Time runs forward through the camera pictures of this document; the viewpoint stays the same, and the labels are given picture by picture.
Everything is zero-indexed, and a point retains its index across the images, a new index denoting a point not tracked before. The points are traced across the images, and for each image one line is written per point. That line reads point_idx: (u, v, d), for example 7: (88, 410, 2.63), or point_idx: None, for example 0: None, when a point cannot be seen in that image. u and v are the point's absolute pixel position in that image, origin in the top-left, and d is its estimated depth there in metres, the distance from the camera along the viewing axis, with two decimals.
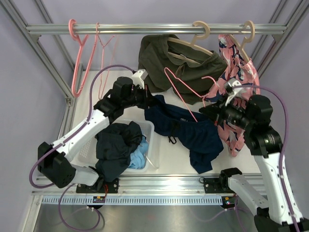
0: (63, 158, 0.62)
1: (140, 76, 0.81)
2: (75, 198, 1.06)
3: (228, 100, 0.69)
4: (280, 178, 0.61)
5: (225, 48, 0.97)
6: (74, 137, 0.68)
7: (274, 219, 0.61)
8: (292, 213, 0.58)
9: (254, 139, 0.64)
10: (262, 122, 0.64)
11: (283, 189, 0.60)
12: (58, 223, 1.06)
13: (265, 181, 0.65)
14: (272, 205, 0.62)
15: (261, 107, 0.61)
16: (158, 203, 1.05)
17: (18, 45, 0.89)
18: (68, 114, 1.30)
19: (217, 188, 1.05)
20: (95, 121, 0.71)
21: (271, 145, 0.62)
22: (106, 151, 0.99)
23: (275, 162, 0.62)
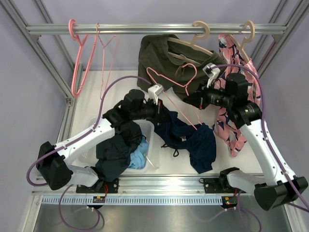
0: (62, 162, 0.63)
1: (155, 92, 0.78)
2: (74, 198, 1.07)
3: (208, 81, 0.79)
4: (266, 140, 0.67)
5: (225, 48, 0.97)
6: (76, 142, 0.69)
7: (270, 182, 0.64)
8: (284, 171, 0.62)
9: (236, 112, 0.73)
10: (242, 96, 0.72)
11: (270, 150, 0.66)
12: (57, 223, 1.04)
13: (256, 152, 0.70)
14: (265, 171, 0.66)
15: (238, 82, 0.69)
16: (158, 203, 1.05)
17: (18, 45, 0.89)
18: (68, 114, 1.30)
19: (217, 188, 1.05)
20: (101, 130, 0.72)
21: (252, 115, 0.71)
22: (106, 151, 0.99)
23: (258, 128, 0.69)
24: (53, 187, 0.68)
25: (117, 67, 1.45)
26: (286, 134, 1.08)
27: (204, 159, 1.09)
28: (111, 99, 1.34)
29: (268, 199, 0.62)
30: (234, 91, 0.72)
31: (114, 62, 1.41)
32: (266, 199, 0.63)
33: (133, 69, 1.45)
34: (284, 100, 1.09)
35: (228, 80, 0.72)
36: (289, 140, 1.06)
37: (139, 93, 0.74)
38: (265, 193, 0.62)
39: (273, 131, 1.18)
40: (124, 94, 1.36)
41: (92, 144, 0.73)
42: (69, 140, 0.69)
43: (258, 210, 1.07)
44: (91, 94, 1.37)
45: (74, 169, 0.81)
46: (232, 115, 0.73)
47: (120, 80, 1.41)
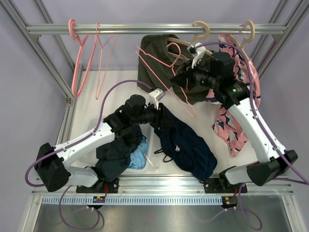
0: (60, 165, 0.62)
1: (156, 96, 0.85)
2: (74, 198, 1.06)
3: (193, 61, 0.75)
4: (255, 119, 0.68)
5: (225, 48, 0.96)
6: (76, 145, 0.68)
7: (263, 159, 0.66)
8: (275, 146, 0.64)
9: (224, 93, 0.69)
10: (227, 76, 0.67)
11: (261, 128, 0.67)
12: (58, 222, 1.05)
13: (245, 132, 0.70)
14: (258, 149, 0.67)
15: (224, 61, 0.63)
16: (158, 203, 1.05)
17: (18, 45, 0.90)
18: (68, 114, 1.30)
19: (217, 188, 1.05)
20: (102, 134, 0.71)
21: (240, 94, 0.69)
22: (106, 151, 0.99)
23: (248, 107, 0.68)
24: (50, 189, 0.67)
25: (117, 67, 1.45)
26: (286, 134, 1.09)
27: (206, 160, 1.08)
28: (111, 99, 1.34)
29: (261, 175, 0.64)
30: (220, 71, 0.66)
31: (114, 62, 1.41)
32: (259, 176, 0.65)
33: (133, 69, 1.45)
34: (284, 100, 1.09)
35: (213, 59, 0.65)
36: (289, 140, 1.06)
37: (140, 98, 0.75)
38: (258, 169, 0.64)
39: (274, 131, 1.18)
40: (124, 94, 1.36)
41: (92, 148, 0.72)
42: (69, 143, 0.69)
43: (258, 209, 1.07)
44: (91, 94, 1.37)
45: (73, 170, 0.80)
46: (221, 96, 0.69)
47: (120, 80, 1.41)
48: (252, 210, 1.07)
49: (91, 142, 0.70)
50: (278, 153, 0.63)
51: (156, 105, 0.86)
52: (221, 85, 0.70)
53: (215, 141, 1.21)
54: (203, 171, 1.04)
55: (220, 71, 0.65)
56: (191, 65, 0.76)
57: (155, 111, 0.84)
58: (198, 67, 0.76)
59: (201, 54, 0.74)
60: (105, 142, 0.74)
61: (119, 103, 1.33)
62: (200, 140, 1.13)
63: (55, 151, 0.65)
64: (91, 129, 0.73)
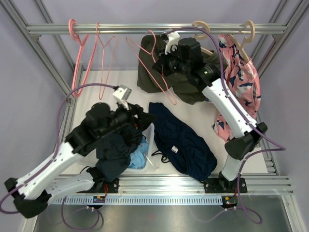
0: (22, 202, 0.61)
1: (121, 97, 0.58)
2: (74, 198, 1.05)
3: (166, 48, 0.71)
4: (228, 97, 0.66)
5: (225, 48, 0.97)
6: (35, 178, 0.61)
7: (238, 135, 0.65)
8: (248, 121, 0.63)
9: (196, 76, 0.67)
10: (196, 59, 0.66)
11: (233, 106, 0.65)
12: (58, 222, 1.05)
13: (220, 111, 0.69)
14: (232, 125, 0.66)
15: (190, 45, 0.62)
16: (158, 203, 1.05)
17: (18, 45, 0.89)
18: (68, 114, 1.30)
19: (217, 188, 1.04)
20: (62, 160, 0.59)
21: (211, 76, 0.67)
22: (106, 151, 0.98)
23: (220, 86, 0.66)
24: (30, 216, 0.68)
25: (117, 67, 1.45)
26: (286, 134, 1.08)
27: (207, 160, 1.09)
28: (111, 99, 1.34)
29: (238, 150, 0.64)
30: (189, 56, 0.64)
31: (114, 62, 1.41)
32: (235, 151, 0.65)
33: (133, 69, 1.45)
34: (284, 100, 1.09)
35: (180, 45, 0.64)
36: (289, 140, 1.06)
37: (103, 107, 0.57)
38: (234, 145, 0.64)
39: (274, 131, 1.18)
40: None
41: (61, 172, 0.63)
42: (32, 174, 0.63)
43: (259, 208, 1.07)
44: (91, 93, 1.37)
45: (57, 188, 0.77)
46: (194, 79, 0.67)
47: (120, 80, 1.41)
48: (252, 209, 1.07)
49: (51, 171, 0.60)
50: (251, 127, 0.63)
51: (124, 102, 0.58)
52: (192, 68, 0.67)
53: (215, 141, 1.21)
54: (201, 171, 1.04)
55: (188, 55, 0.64)
56: (165, 52, 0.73)
57: (127, 111, 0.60)
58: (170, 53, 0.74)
59: (174, 40, 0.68)
60: (80, 159, 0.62)
61: None
62: (199, 140, 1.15)
63: (16, 188, 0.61)
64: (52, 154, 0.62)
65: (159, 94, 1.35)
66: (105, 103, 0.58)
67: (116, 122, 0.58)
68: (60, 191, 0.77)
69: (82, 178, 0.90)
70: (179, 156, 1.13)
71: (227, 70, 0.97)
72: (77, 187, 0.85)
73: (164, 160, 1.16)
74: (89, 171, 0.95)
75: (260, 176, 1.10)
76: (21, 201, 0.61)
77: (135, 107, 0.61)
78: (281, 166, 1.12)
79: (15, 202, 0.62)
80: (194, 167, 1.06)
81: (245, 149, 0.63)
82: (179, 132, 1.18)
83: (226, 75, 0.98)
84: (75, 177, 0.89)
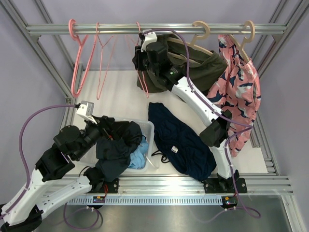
0: (10, 229, 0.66)
1: (83, 114, 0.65)
2: (74, 199, 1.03)
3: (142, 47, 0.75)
4: (193, 92, 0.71)
5: (225, 48, 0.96)
6: (15, 206, 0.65)
7: (207, 123, 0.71)
8: (214, 110, 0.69)
9: (163, 77, 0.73)
10: (164, 62, 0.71)
11: (200, 98, 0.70)
12: (58, 222, 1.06)
13: (189, 104, 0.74)
14: (201, 116, 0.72)
15: (157, 50, 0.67)
16: (158, 203, 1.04)
17: (17, 45, 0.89)
18: (68, 113, 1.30)
19: (217, 188, 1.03)
20: (35, 187, 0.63)
21: (177, 75, 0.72)
22: (106, 151, 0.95)
23: (186, 83, 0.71)
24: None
25: (117, 67, 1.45)
26: (286, 135, 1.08)
27: (207, 160, 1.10)
28: (111, 99, 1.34)
29: (209, 137, 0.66)
30: (156, 59, 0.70)
31: (114, 62, 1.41)
32: (206, 139, 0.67)
33: (133, 69, 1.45)
34: (284, 100, 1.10)
35: (148, 50, 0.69)
36: (288, 140, 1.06)
37: (71, 129, 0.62)
38: (206, 131, 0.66)
39: (273, 132, 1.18)
40: (124, 94, 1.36)
41: (41, 195, 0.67)
42: (11, 202, 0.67)
43: (259, 208, 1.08)
44: (91, 93, 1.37)
45: (49, 202, 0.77)
46: (162, 80, 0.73)
47: (120, 80, 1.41)
48: (253, 207, 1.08)
49: (27, 198, 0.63)
50: (217, 115, 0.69)
51: (91, 120, 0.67)
52: (159, 69, 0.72)
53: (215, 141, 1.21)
54: (201, 171, 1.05)
55: (155, 59, 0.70)
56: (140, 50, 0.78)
57: (97, 126, 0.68)
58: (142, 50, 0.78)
59: (151, 40, 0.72)
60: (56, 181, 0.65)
61: (119, 103, 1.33)
62: (199, 140, 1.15)
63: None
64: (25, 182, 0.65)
65: (159, 94, 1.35)
66: (75, 125, 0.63)
67: (88, 141, 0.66)
68: (52, 204, 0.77)
69: (78, 183, 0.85)
70: (179, 156, 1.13)
71: (227, 70, 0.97)
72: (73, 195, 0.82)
73: (164, 160, 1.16)
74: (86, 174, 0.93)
75: (260, 176, 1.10)
76: (8, 227, 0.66)
77: (104, 119, 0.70)
78: (282, 166, 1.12)
79: (3, 228, 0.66)
80: (194, 167, 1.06)
81: (216, 135, 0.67)
82: (179, 132, 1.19)
83: (226, 75, 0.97)
84: (71, 184, 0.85)
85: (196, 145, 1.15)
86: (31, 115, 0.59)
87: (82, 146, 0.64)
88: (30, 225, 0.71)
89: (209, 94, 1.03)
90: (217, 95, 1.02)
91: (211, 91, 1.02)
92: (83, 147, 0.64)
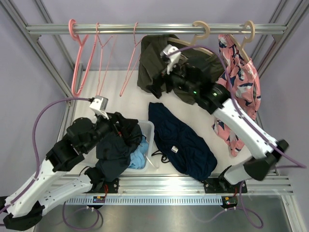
0: (14, 221, 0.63)
1: (98, 108, 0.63)
2: (74, 198, 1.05)
3: (168, 69, 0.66)
4: (242, 118, 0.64)
5: (225, 48, 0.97)
6: (21, 197, 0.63)
7: (259, 155, 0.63)
8: (267, 140, 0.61)
9: (205, 98, 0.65)
10: (205, 81, 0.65)
11: (250, 126, 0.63)
12: (58, 222, 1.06)
13: (234, 131, 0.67)
14: (250, 146, 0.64)
15: (202, 67, 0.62)
16: (158, 203, 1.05)
17: (17, 44, 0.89)
18: (68, 113, 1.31)
19: (217, 188, 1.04)
20: (44, 178, 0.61)
21: (221, 97, 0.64)
22: (106, 151, 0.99)
23: (231, 107, 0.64)
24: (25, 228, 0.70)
25: (117, 67, 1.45)
26: (287, 134, 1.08)
27: (207, 160, 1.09)
28: (111, 99, 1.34)
29: (260, 171, 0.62)
30: (199, 77, 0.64)
31: (114, 62, 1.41)
32: (259, 173, 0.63)
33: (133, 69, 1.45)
34: (284, 100, 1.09)
35: (190, 67, 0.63)
36: (289, 140, 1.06)
37: (85, 122, 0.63)
38: (258, 166, 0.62)
39: (273, 132, 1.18)
40: (124, 94, 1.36)
41: (48, 188, 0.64)
42: (18, 193, 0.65)
43: (258, 209, 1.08)
44: (91, 93, 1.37)
45: (51, 198, 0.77)
46: (203, 103, 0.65)
47: (120, 79, 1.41)
48: (252, 210, 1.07)
49: (35, 190, 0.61)
50: (272, 147, 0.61)
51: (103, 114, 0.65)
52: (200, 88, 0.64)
53: (215, 141, 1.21)
54: (201, 171, 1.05)
55: (198, 78, 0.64)
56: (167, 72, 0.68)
57: (108, 122, 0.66)
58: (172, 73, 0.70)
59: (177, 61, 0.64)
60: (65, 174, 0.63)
61: (119, 103, 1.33)
62: (199, 140, 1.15)
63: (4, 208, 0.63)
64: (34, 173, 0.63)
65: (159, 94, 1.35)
66: (86, 118, 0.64)
67: (98, 135, 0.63)
68: (54, 200, 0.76)
69: (79, 181, 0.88)
70: (179, 156, 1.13)
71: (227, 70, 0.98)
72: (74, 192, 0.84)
73: (164, 160, 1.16)
74: (86, 174, 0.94)
75: None
76: (11, 219, 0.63)
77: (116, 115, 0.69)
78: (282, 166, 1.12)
79: (6, 221, 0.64)
80: (194, 167, 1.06)
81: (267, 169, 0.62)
82: (179, 132, 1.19)
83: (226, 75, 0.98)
84: (71, 181, 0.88)
85: (196, 145, 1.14)
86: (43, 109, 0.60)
87: (93, 140, 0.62)
88: (31, 221, 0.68)
89: None
90: None
91: None
92: (93, 140, 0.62)
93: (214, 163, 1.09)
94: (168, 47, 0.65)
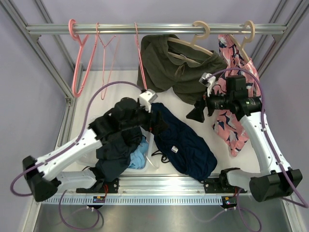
0: (42, 181, 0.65)
1: (148, 100, 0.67)
2: (72, 198, 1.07)
3: (208, 91, 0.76)
4: (263, 131, 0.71)
5: (225, 48, 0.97)
6: (57, 158, 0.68)
7: (265, 172, 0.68)
8: (279, 161, 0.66)
9: (238, 104, 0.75)
10: (242, 92, 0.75)
11: (268, 141, 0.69)
12: (58, 222, 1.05)
13: (253, 141, 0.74)
14: (262, 161, 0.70)
15: (235, 77, 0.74)
16: (158, 203, 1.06)
17: (17, 44, 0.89)
18: (68, 113, 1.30)
19: (217, 188, 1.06)
20: (85, 143, 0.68)
21: (253, 107, 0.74)
22: (106, 151, 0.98)
23: (258, 120, 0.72)
24: (40, 200, 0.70)
25: (117, 67, 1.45)
26: (287, 134, 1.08)
27: (208, 161, 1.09)
28: (111, 100, 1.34)
29: (261, 189, 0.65)
30: (233, 87, 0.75)
31: (114, 62, 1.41)
32: (259, 190, 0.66)
33: (133, 69, 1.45)
34: (284, 100, 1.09)
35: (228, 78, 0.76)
36: (289, 141, 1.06)
37: (131, 102, 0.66)
38: (259, 183, 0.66)
39: (274, 132, 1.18)
40: (124, 94, 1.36)
41: (79, 155, 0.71)
42: (51, 155, 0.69)
43: (257, 210, 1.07)
44: (91, 93, 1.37)
45: (65, 177, 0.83)
46: (234, 108, 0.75)
47: (120, 79, 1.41)
48: (252, 211, 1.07)
49: (73, 152, 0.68)
50: (281, 169, 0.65)
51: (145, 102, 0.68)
52: (235, 97, 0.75)
53: (215, 141, 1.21)
54: (201, 171, 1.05)
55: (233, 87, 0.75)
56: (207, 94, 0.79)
57: (145, 112, 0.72)
58: (211, 94, 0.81)
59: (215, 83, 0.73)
60: (97, 147, 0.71)
61: None
62: (199, 140, 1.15)
63: (36, 166, 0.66)
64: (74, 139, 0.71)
65: (159, 94, 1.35)
66: (133, 99, 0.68)
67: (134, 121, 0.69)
68: (66, 181, 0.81)
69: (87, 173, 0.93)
70: (179, 156, 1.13)
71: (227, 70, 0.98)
72: (81, 182, 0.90)
73: (164, 160, 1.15)
74: (91, 169, 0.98)
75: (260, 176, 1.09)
76: (40, 178, 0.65)
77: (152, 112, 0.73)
78: None
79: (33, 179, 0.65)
80: (194, 167, 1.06)
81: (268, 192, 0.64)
82: (179, 132, 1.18)
83: (226, 75, 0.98)
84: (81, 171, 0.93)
85: (196, 145, 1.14)
86: (107, 83, 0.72)
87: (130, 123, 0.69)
88: (48, 191, 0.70)
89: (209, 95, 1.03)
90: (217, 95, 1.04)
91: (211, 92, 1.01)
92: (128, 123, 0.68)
93: (214, 164, 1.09)
94: (204, 74, 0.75)
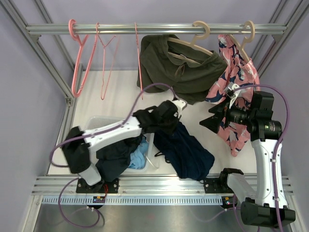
0: (87, 150, 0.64)
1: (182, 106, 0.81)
2: (75, 199, 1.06)
3: (231, 102, 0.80)
4: (272, 162, 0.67)
5: (225, 48, 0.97)
6: (103, 134, 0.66)
7: (258, 201, 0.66)
8: (276, 197, 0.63)
9: (255, 124, 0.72)
10: (265, 112, 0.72)
11: (273, 173, 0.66)
12: (58, 222, 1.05)
13: (257, 167, 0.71)
14: (259, 189, 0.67)
15: (263, 95, 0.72)
16: (158, 203, 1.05)
17: (17, 44, 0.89)
18: (68, 114, 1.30)
19: (217, 188, 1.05)
20: (129, 127, 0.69)
21: (271, 132, 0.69)
22: (106, 151, 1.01)
23: (271, 148, 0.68)
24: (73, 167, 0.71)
25: (117, 67, 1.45)
26: (287, 134, 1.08)
27: (204, 160, 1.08)
28: (111, 99, 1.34)
29: (249, 214, 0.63)
30: (258, 105, 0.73)
31: (114, 62, 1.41)
32: (247, 213, 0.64)
33: (133, 69, 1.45)
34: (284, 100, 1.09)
35: (255, 94, 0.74)
36: (289, 141, 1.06)
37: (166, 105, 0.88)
38: (249, 208, 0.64)
39: None
40: (124, 94, 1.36)
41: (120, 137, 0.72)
42: (98, 130, 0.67)
43: None
44: (91, 93, 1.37)
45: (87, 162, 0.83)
46: (251, 127, 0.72)
47: (120, 79, 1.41)
48: None
49: (118, 133, 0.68)
50: (275, 204, 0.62)
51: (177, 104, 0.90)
52: (256, 117, 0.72)
53: (216, 141, 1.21)
54: (198, 172, 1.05)
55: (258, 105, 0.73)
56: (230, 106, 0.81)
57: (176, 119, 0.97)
58: (233, 108, 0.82)
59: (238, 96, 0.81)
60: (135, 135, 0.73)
61: (119, 103, 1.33)
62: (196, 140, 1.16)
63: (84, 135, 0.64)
64: (119, 121, 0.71)
65: (159, 94, 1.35)
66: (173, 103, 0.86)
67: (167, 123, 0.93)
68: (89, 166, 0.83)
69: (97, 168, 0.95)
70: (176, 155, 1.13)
71: (227, 70, 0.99)
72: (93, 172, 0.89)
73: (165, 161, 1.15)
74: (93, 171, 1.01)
75: None
76: (85, 150, 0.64)
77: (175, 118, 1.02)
78: (282, 166, 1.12)
79: (79, 147, 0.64)
80: (190, 168, 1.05)
81: (256, 220, 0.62)
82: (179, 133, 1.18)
83: (226, 75, 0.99)
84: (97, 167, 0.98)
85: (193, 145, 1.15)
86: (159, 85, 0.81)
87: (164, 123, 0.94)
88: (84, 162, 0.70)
89: (208, 94, 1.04)
90: (217, 95, 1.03)
91: (211, 91, 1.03)
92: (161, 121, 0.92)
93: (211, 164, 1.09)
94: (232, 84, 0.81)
